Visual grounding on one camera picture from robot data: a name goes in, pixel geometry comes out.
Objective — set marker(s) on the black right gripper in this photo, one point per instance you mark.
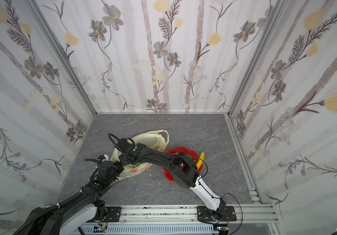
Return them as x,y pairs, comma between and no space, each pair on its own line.
124,145

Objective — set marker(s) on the cream printed plastic bag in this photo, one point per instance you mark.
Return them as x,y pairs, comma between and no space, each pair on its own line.
157,140

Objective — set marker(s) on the yellow toy banana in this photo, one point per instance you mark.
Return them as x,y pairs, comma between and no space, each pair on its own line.
200,161

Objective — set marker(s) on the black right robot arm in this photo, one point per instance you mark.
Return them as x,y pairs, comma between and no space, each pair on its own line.
181,167

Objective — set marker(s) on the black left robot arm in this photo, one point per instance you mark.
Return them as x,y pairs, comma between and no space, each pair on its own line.
86,205

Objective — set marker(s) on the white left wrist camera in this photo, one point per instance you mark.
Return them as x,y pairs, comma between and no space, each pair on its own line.
102,158

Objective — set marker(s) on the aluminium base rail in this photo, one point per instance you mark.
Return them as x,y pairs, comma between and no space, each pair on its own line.
246,219

